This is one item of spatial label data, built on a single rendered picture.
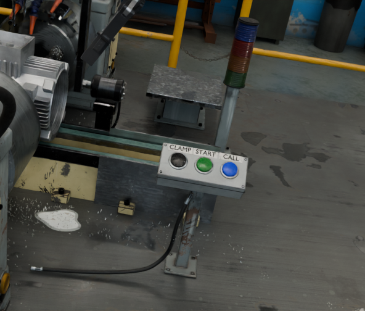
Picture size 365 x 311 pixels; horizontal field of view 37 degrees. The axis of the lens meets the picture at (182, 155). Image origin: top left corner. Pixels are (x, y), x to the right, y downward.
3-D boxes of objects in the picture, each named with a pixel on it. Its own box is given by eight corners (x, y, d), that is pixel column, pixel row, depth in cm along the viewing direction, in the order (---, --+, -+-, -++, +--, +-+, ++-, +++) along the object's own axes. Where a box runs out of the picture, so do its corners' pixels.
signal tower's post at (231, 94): (205, 157, 165) (235, 20, 145) (205, 145, 172) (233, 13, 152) (230, 161, 165) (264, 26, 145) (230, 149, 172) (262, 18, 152)
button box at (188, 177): (155, 184, 107) (156, 173, 103) (160, 153, 111) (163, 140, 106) (240, 200, 108) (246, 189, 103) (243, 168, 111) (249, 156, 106)
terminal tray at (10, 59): (-34, 70, 122) (-35, 39, 119) (-16, 55, 132) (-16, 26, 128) (19, 80, 122) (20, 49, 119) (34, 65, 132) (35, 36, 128)
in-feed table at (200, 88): (140, 125, 176) (146, 92, 170) (150, 94, 200) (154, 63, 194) (214, 139, 177) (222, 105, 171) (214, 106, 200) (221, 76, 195)
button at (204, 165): (194, 173, 105) (195, 169, 103) (196, 159, 106) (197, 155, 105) (209, 176, 105) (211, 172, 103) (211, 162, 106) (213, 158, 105)
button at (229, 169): (219, 178, 105) (221, 174, 103) (221, 163, 106) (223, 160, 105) (235, 180, 105) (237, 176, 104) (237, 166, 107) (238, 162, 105)
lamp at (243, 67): (227, 71, 153) (230, 55, 150) (226, 63, 158) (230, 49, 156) (248, 74, 153) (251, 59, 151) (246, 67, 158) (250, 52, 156)
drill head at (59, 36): (-20, 101, 145) (-19, 8, 133) (27, 54, 181) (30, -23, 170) (74, 118, 146) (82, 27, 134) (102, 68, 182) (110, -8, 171)
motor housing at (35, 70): (-41, 139, 126) (-43, 60, 117) (-9, 107, 142) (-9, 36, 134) (45, 155, 126) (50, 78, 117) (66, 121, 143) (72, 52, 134)
